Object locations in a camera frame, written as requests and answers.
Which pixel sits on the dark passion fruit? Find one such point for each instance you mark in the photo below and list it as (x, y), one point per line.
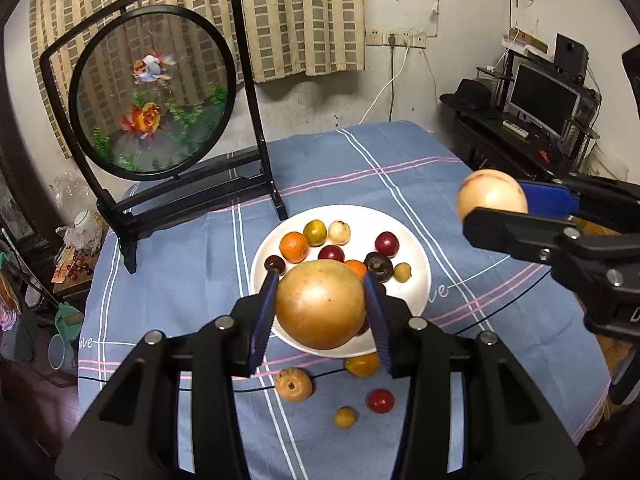
(377, 266)

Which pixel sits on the clear plastic bag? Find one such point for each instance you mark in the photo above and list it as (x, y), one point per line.
(67, 190)

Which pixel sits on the white remote control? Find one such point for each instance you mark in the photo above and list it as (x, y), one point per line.
(515, 129)

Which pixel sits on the dark red plum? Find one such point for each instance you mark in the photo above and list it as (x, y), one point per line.
(274, 264)

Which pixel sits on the small brown pear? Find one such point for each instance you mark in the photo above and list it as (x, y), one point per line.
(293, 384)

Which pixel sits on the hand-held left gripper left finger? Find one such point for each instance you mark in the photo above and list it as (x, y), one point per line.
(262, 325)

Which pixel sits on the round yellow pear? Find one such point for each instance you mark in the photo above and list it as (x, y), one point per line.
(492, 195)

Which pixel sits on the small orange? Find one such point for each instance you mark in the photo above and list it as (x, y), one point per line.
(356, 267)

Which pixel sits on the blue plaid tablecloth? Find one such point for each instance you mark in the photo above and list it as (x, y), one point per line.
(200, 270)

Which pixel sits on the large golden pear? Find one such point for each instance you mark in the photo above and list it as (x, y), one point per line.
(320, 305)

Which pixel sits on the white jar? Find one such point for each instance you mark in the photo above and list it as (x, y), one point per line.
(82, 220)

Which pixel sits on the black hat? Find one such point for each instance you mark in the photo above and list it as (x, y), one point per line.
(470, 95)

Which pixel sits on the pale yellow fruit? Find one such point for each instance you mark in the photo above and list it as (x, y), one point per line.
(338, 232)

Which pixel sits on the orange yellow fruit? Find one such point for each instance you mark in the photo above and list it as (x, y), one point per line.
(362, 364)

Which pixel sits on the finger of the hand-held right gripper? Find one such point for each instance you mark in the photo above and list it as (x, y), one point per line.
(510, 232)
(550, 199)

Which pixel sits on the cardboard box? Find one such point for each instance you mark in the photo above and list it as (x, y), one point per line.
(525, 37)

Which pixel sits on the hanging clothes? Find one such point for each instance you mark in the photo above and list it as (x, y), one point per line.
(10, 300)

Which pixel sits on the small red object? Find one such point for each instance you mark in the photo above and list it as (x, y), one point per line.
(544, 155)

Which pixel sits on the green dustpan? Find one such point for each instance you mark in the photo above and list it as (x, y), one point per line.
(67, 317)

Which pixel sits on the black computer desk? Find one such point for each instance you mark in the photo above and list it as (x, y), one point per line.
(490, 135)

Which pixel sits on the dark purple fruit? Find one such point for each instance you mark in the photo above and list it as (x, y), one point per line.
(382, 288)

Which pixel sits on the small yellow loquat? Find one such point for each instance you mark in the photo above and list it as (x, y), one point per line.
(345, 417)
(402, 272)

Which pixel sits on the white wall socket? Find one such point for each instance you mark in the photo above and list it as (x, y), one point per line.
(372, 36)
(400, 37)
(419, 38)

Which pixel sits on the green orange mandarin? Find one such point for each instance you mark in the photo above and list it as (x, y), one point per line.
(315, 231)

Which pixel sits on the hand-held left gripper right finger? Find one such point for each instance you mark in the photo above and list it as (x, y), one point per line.
(377, 325)

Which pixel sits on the white round plate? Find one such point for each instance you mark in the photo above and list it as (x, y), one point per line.
(417, 260)

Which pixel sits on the computer monitor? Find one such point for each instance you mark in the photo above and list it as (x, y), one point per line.
(542, 95)

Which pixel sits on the black framed goldfish screen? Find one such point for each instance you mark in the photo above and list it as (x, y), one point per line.
(150, 85)

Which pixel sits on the low wooden stool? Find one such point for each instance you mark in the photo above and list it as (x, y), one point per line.
(72, 270)

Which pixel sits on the grey bucket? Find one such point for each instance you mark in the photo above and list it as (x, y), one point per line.
(60, 355)

